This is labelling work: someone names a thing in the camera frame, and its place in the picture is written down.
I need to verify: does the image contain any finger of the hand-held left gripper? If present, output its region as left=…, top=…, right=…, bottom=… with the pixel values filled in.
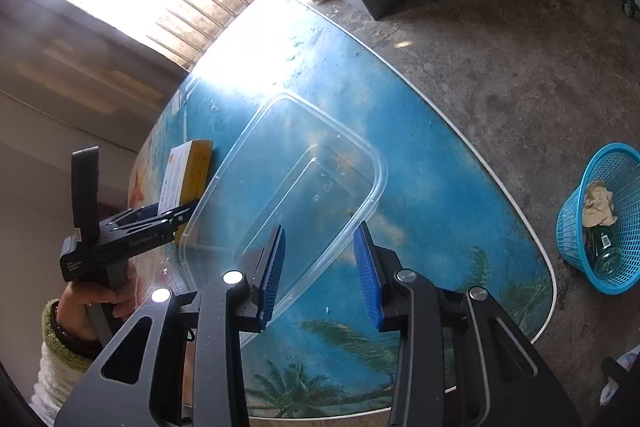
left=127, top=201, right=201, bottom=238
left=107, top=204, right=162, bottom=228

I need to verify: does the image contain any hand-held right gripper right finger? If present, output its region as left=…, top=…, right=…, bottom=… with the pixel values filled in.
left=352, top=221, right=583, bottom=427

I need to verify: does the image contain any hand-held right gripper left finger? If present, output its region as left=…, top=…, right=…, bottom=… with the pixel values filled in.
left=54, top=224, right=287, bottom=427

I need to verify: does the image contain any yellow cardboard box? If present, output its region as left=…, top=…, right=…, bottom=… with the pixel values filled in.
left=157, top=139, right=216, bottom=248

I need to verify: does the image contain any clear plastic container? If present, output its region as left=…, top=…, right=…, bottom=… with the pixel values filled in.
left=177, top=92, right=389, bottom=349

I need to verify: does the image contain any blue plastic basket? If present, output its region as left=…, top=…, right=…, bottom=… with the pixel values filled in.
left=556, top=143, right=640, bottom=295

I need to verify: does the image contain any green drink bottle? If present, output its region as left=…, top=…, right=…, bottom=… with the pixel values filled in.
left=585, top=224, right=623, bottom=280

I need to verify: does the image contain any person's left forearm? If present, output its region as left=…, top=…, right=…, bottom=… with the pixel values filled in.
left=32, top=299, right=108, bottom=425

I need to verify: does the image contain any person's left hand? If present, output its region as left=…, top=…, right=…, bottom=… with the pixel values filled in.
left=56, top=264, right=139, bottom=344

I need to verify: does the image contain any crumpled brown paper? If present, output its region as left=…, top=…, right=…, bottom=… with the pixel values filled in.
left=581, top=181, right=619, bottom=228

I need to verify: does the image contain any dark cloth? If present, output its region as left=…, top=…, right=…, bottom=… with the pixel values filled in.
left=599, top=349, right=640, bottom=413

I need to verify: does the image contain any dark bead bracelet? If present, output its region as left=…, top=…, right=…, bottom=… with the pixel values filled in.
left=52, top=302, right=102, bottom=360

